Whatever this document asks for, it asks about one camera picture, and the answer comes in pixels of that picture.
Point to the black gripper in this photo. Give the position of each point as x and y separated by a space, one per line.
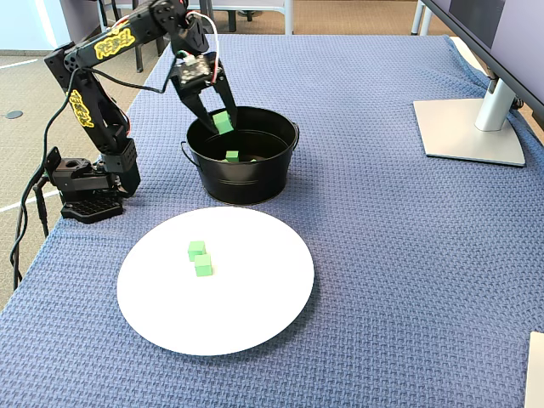
192 86

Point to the white round plate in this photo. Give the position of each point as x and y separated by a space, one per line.
255 306

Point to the dark table leg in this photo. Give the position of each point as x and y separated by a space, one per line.
232 21

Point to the black metal bucket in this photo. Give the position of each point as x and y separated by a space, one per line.
251 183

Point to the dark chair caster base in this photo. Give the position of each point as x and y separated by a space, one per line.
248 14

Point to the round dark floor outlet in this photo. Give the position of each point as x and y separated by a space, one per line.
15 114

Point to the blue woven table cloth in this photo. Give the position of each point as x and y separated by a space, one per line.
382 255

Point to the monitor with silver stand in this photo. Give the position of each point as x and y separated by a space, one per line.
467 140

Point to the white flat board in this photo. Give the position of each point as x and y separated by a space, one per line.
536 374

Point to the black camera circuit board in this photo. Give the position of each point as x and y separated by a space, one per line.
195 72

